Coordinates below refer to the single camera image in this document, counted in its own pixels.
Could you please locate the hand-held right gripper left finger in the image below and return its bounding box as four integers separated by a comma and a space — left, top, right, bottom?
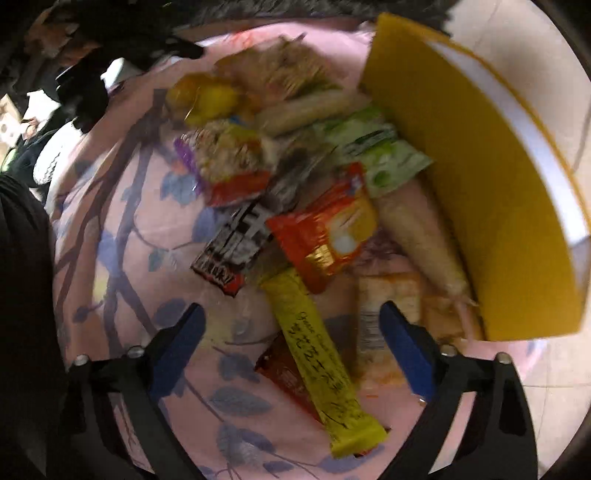
48, 302, 207, 480

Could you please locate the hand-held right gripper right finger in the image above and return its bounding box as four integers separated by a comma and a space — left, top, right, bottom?
379, 301, 539, 480

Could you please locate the clear cracker packet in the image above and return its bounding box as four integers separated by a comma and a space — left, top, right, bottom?
355, 271, 426, 394
421, 294, 485, 341

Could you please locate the long yellow snack bar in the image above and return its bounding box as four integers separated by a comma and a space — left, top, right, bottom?
260, 269, 389, 459

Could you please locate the long beige roll packet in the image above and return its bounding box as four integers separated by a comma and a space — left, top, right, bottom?
255, 89, 371, 138
373, 182, 477, 308

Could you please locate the black white snack packet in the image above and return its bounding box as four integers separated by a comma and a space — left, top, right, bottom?
191, 175, 324, 297

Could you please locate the orange red biscuit packet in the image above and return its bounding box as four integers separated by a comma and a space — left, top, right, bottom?
266, 163, 380, 295

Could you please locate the noodle snack packet red edge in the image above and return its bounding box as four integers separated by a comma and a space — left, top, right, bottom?
178, 119, 274, 208

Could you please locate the yellow box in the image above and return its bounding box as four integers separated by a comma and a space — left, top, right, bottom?
359, 13, 591, 343

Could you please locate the green white snack packet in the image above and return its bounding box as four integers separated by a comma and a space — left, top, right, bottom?
318, 105, 433, 198

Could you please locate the yellow jelly packet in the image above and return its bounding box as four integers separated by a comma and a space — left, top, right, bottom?
165, 73, 242, 129

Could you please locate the brown crispy snack packet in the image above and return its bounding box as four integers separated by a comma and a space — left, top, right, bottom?
216, 36, 345, 101

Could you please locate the pink floral blanket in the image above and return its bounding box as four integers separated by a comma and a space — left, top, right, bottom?
46, 21, 546, 480

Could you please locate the dark cloth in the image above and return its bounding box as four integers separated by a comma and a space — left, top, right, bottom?
0, 173, 72, 480

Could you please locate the white cloth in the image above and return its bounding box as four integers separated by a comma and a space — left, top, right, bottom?
34, 121, 80, 186

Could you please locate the black cloth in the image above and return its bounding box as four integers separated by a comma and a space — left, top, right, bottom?
54, 0, 205, 134

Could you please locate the dark grey fuzzy blanket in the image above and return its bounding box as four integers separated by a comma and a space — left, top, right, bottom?
182, 0, 455, 35

